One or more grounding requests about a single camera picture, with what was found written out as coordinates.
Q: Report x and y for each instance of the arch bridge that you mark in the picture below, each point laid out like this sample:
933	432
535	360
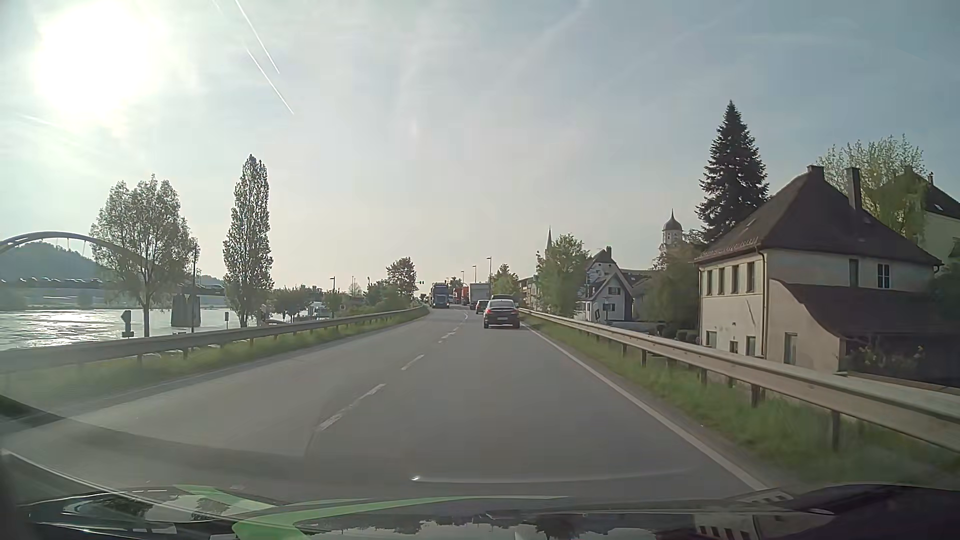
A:
45	238

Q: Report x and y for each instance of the row of trees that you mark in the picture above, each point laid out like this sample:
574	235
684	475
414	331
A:
360	294

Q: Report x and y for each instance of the metal guard rail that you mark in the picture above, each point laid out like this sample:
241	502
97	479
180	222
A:
150	346
787	382

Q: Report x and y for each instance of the grey asphalt road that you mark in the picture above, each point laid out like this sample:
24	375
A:
465	405

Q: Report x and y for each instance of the light green tree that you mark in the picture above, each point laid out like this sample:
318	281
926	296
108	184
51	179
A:
877	184

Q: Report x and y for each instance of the grass verge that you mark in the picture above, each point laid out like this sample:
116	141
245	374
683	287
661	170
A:
750	420
187	364

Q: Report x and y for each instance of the cream house with dark roof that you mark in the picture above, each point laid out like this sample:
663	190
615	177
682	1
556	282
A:
810	300

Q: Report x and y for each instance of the tall slender poplar tree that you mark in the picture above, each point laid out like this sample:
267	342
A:
248	240

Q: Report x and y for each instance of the white gabled house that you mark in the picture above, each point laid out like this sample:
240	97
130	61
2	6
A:
607	292

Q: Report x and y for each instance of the car's own bonnet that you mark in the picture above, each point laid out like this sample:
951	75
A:
480	517

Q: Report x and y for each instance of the pale house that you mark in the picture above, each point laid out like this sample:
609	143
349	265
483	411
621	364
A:
941	225

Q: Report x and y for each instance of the broad leafy tree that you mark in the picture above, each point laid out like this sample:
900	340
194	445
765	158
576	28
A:
144	240

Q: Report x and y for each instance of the river water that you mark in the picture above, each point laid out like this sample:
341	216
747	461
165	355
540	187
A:
67	326

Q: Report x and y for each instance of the wooded hill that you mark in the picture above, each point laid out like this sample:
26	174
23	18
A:
45	262

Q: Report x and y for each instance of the tall dark conifer tree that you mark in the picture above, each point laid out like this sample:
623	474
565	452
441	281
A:
732	176

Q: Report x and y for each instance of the lamp post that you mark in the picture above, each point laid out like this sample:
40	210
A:
194	289

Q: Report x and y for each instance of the road sign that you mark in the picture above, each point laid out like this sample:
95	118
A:
127	321

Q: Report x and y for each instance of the dark lorry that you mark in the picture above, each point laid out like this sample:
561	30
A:
439	295

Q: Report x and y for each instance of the lorry with pale box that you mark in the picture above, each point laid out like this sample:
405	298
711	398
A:
478	292

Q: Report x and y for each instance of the green leafy tree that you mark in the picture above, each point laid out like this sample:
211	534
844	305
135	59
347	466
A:
561	274

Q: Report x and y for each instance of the road markings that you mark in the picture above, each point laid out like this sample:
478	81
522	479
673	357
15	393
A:
667	424

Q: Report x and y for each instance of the church tower with dome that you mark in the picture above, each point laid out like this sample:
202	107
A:
671	231

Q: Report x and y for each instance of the row of lamp posts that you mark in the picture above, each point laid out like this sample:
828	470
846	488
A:
489	270

